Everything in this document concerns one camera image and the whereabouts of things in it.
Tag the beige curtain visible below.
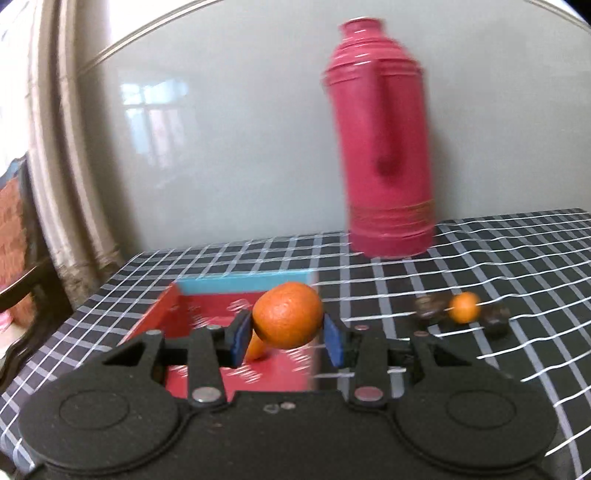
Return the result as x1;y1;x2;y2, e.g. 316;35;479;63
27;1;122;307

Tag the wicker wooden chair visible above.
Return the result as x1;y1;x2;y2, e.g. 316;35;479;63
1;156;73;390

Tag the red thermos flask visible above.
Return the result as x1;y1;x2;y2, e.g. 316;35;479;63
324;18;436;258

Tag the dark mangosteen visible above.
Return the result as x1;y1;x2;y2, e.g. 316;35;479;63
414;294;449;323
480;302;510;338

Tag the small orange at back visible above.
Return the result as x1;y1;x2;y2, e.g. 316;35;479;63
449;292;480;324

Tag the colourful cardboard box tray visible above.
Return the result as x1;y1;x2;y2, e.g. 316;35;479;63
123;269;319;398

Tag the black white checked tablecloth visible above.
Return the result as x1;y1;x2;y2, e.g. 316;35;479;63
1;209;590;479

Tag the dark mangosteen right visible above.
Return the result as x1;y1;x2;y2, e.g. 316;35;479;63
480;302;510;338

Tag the dark mangosteen left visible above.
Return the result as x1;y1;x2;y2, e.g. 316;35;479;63
414;294;449;323

